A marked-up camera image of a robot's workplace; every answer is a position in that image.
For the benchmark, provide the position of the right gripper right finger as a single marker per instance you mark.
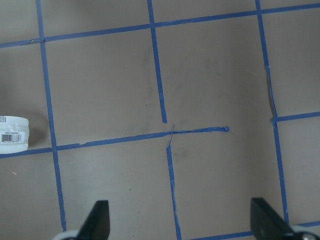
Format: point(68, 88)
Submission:
point(267, 224)

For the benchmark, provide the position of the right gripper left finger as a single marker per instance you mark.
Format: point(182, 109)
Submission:
point(95, 227)

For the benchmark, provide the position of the white blue tennis ball can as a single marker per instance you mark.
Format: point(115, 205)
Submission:
point(14, 134)

